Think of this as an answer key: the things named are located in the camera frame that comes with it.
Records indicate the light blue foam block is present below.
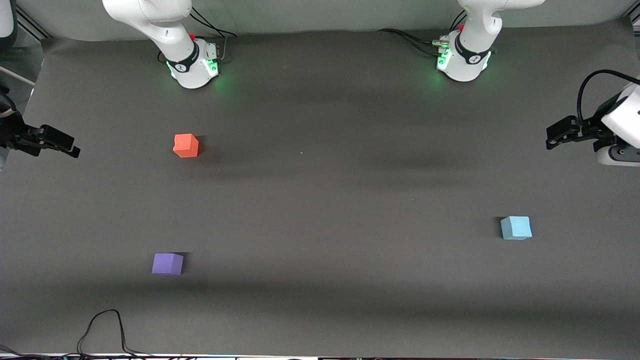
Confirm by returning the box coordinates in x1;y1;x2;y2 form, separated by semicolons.
500;215;533;241

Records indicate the orange foam block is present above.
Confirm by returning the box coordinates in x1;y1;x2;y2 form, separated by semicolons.
172;133;200;159

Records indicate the purple foam block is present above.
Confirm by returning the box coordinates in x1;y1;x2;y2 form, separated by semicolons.
151;252;185;276

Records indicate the thin beige rod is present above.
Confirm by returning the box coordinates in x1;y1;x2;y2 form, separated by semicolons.
0;66;37;86

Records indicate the dark grey table mat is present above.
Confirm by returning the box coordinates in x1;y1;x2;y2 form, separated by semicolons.
0;16;640;357

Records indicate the black left arm base cable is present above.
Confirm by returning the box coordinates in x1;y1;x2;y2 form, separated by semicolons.
448;9;469;32
400;33;447;57
377;28;446;47

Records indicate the black arm base cable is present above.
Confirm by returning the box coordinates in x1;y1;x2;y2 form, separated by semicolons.
400;33;447;57
448;9;469;32
188;6;239;39
377;28;446;47

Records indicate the black looped cable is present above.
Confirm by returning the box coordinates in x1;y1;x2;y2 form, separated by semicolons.
76;308;152;358

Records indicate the black right arm base cable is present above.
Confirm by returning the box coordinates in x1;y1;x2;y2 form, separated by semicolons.
188;6;239;39

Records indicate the black table edge cable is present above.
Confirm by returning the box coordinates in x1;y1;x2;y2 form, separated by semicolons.
0;343;81;359

